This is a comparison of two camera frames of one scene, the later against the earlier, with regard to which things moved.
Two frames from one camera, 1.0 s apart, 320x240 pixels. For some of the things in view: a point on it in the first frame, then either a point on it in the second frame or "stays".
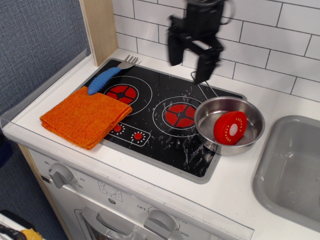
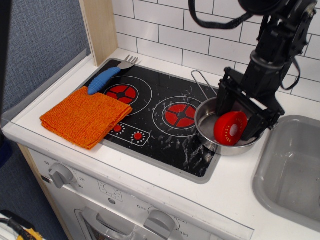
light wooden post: (100, 20) stays
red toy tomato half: (229, 127) stays
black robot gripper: (197, 32) to (256, 89)
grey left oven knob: (60, 175) stays
